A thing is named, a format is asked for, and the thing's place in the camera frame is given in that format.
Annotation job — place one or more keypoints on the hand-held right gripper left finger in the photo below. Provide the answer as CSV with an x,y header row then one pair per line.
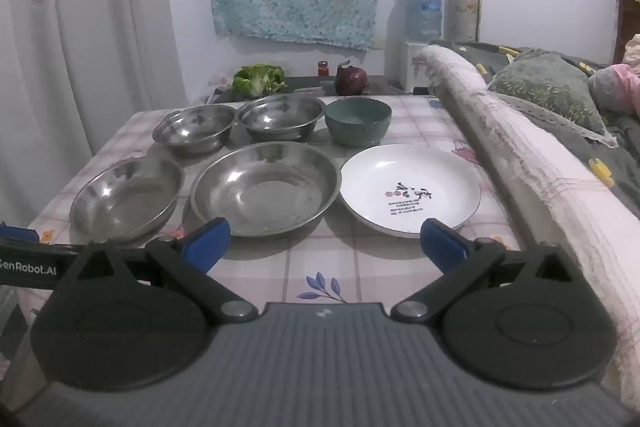
x,y
206,243

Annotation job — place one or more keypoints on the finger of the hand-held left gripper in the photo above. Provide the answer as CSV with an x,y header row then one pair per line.
x,y
17,232

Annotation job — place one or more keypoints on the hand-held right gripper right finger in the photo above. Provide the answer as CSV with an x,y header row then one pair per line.
x,y
442,246

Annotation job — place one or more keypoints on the white ceramic plate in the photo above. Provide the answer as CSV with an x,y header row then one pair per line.
x,y
410,187

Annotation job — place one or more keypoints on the large steel plate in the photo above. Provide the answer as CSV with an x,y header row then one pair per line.
x,y
265,189

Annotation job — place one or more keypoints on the small steel plate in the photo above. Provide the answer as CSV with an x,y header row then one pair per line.
x,y
125,202

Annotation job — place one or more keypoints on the small steel bowl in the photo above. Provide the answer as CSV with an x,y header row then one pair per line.
x,y
192,129

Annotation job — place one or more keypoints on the wide steel bowl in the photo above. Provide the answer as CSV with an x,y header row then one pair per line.
x,y
280,117

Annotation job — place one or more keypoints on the green ceramic bowl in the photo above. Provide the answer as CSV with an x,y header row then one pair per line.
x,y
357,124

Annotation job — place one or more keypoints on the checked floral tablecloth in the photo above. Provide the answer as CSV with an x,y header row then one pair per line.
x,y
350,257

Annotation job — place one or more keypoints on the rolled pink quilt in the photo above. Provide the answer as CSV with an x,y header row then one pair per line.
x,y
550,187

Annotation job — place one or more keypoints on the crumpled printed paper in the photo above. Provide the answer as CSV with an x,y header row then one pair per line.
x,y
217,89

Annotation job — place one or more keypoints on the green lettuce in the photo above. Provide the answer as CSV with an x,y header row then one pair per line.
x,y
257,79

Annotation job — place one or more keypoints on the white cabinet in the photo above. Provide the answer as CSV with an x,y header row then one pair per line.
x,y
402,67

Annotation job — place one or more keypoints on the green leaf-print pillow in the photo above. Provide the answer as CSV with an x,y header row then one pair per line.
x,y
545,92

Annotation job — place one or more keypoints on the red onion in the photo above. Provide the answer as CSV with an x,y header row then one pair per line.
x,y
350,79

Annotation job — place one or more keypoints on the grey bedding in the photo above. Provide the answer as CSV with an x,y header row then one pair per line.
x,y
620,152

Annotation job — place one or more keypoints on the small red jar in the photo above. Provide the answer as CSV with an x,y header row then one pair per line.
x,y
322,69

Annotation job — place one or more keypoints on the white curtain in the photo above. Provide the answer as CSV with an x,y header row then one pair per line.
x,y
85,32

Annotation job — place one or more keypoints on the white floral flask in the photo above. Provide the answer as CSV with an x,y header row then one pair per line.
x,y
462,14

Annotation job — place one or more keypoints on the large water bottle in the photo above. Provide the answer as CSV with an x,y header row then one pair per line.
x,y
424,12

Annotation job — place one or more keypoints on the pink cloth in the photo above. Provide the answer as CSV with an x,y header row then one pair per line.
x,y
617,82

